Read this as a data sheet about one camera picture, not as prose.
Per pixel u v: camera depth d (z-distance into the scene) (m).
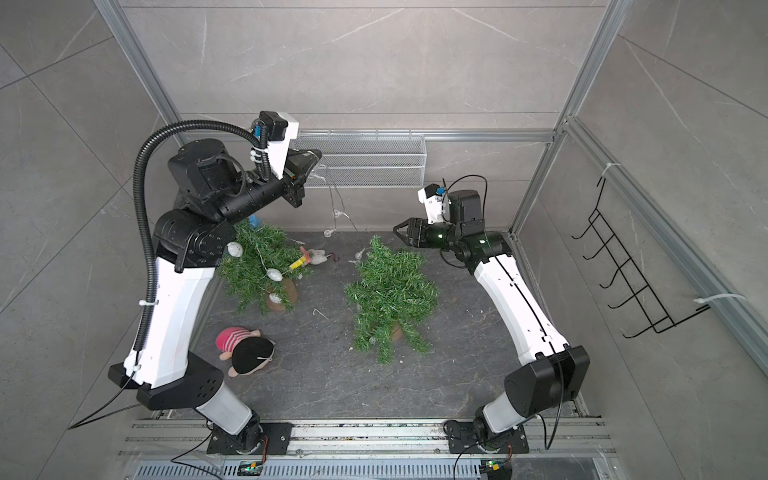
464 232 0.56
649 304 0.62
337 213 0.65
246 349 0.81
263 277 0.78
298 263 0.86
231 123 0.35
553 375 0.40
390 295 0.65
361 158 1.00
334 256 1.11
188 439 0.75
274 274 0.78
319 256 1.07
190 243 0.37
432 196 0.65
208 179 0.37
